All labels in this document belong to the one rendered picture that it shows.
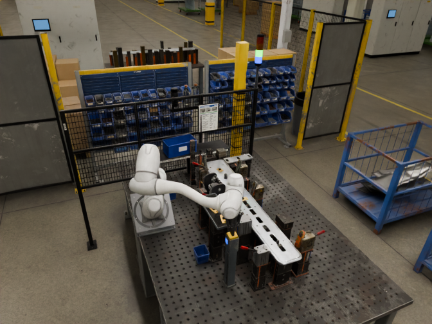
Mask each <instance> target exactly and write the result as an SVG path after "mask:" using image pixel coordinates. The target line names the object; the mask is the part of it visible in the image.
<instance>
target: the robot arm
mask: <svg viewBox="0 0 432 324"><path fill-rule="evenodd" d="M159 164H160V153H159V149H158V148H157V147H156V146H155V145H152V144H144V145H143V146H142V147H141V148H140V150H139V152H138V156H137V161H136V175H135V177H134V178H132V179H131V180H130V183H129V188H130V190H131V191H133V192H135V193H137V194H140V195H144V200H143V201H140V202H139V205H140V208H141V215H142V223H146V222H148V221H152V225H153V226H155V225H156V220H158V219H164V216H163V208H164V195H165V194H171V193H178V194H182V195H184V196H185V197H187V198H189V199H191V200H193V201H194V202H196V203H198V204H200V205H202V206H204V207H207V208H213V209H215V210H217V211H218V212H219V213H221V215H222V216H223V217H224V218H225V220H226V225H227V227H228V228H229V230H230V234H231V236H235V230H236V227H237V226H238V225H239V223H240V220H241V217H242V215H243V214H244V213H243V212H242V210H240V209H241V207H242V197H243V195H244V180H243V177H242V176H241V175H240V174H230V175H229V177H228V180H227V182H226V190H225V193H222V194H219V195H218V196H217V197H214V198H209V197H205V196H203V195H202V194H200V193H199V192H197V191H195V190H194V189H192V188H190V187H189V186H186V185H185V184H182V183H177V182H173V181H167V176H166V174H165V171H164V170H163V169H162V168H160V167H159ZM228 219H229V221H228Z"/></svg>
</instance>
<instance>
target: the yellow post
mask: <svg viewBox="0 0 432 324"><path fill-rule="evenodd" d="M248 49H249V43H248V42H245V41H242V42H236V51H235V76H234V89H233V90H234V91H235V90H241V89H246V71H247V66H248ZM235 96H237V93H235ZM241 96H242V100H245V96H244V93H240V100H239V93H238V96H237V97H235V102H233V111H234V106H237V107H235V114H234V112H233V114H232V120H233V118H234V125H235V121H236V124H239V125H241V124H240V119H244V115H243V116H242V115H241V114H242V111H241V113H240V106H239V105H241V110H243V114H244V106H243V101H242V104H241ZM237 101H240V102H237ZM236 110H237V115H239V116H237V118H236ZM237 119H239V121H238V120H237ZM238 132H239V128H238ZM238 132H237V129H234V130H233V135H231V138H232V139H231V150H232V142H234V143H233V146H234V144H235V151H234V147H233V151H231V152H230V155H231V154H234V156H239V155H241V154H238V149H240V153H241V150H242V149H241V148H242V145H240V142H239V141H240V138H241V144H242V137H241V136H242V135H241V133H238ZM234 133H237V134H234ZM233 137H236V138H233ZM237 137H239V138H237ZM235 141H238V142H235ZM236 145H239V146H237V153H236ZM230 157H231V156H230Z"/></svg>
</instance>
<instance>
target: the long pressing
mask: <svg viewBox="0 0 432 324"><path fill-rule="evenodd" d="M207 166H208V173H212V172H215V173H216V174H217V177H218V178H219V179H220V181H222V183H224V184H225V186H226V182H227V180H228V179H225V178H224V174H225V173H227V175H228V177H229V175H230V174H235V173H234V171H233V170H232V169H231V168H230V167H229V165H228V164H227V163H226V162H225V161H224V160H222V159H219V160H215V161H209V162H207ZM210 167H211V168H210ZM217 168H221V169H223V171H222V172H219V171H218V170H217ZM243 197H247V198H248V200H246V202H247V203H248V204H249V205H250V207H251V208H247V207H246V205H245V204H244V203H243V202H242V207H241V210H242V211H243V212H244V215H245V214H248V215H249V216H250V217H251V218H252V227H251V229H252V230H253V231H254V232H255V234H256V236H257V237H258V238H259V239H260V241H261V242H262V243H263V244H265V245H266V246H267V247H268V248H269V250H270V252H269V253H270V254H271V256H272V257H273V258H274V259H275V261H276V262H277V263H278V264H280V265H282V266H284V265H287V264H290V263H293V262H296V261H299V260H301V259H302V254H301V253H300V252H299V251H298V250H297V249H296V248H295V246H294V245H293V244H292V243H291V241H290V240H289V239H288V238H287V237H286V236H285V235H284V233H283V232H282V231H281V230H280V228H279V227H278V226H277V225H276V224H275V223H274V222H273V220H272V219H271V218H270V217H269V216H268V214H267V213H266V212H265V211H264V210H263V209H262V207H261V206H260V205H259V204H258V203H257V202H256V201H255V200H254V198H253V197H252V196H251V195H250V193H249V192H248V191H247V190H246V189H245V188H244V195H243ZM255 206H256V207H255ZM251 209H252V210H253V211H254V212H255V213H256V215H253V214H252V213H251V212H250V210H251ZM256 217H259V218H260V219H261V220H262V222H263V223H259V222H258V221H257V219H256ZM263 226H267V228H268V229H269V230H270V232H267V231H266V230H265V229H264V228H263ZM270 235H274V236H275V238H276V239H277V240H279V244H281V245H282V246H283V248H284V249H285V250H286V251H284V252H283V251H282V250H281V249H280V248H279V247H278V246H277V245H278V244H277V243H276V242H275V241H274V240H273V239H272V238H271V237H270ZM283 240H284V241H283Z"/></svg>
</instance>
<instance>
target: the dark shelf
mask: <svg viewBox="0 0 432 324"><path fill-rule="evenodd" d="M208 148H211V149H212V150H213V154H214V153H216V150H217V149H220V148H224V149H225V150H226V151H229V150H230V148H229V147H228V146H227V145H226V144H225V143H224V142H223V141H222V140H221V139H219V140H215V141H207V142H203V143H197V152H196V153H195V157H197V156H199V150H200V149H201V150H202V153H203V152H204V153H205V154H206V149H208ZM159 153H160V163H165V162H169V161H176V160H180V159H187V158H190V154H185V155H182V156H177V157H171V158H168V157H167V155H166V154H165V153H164V152H163V149H161V150H159Z"/></svg>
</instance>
